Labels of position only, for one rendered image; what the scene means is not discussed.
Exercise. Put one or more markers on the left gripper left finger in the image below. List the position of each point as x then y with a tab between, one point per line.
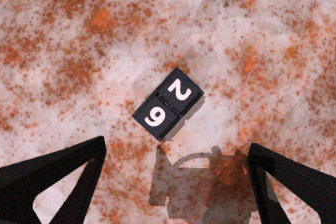
22	182

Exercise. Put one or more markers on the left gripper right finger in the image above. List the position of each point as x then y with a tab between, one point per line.
315	188

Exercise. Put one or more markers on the black cube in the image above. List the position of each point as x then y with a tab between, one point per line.
179	90
156	116

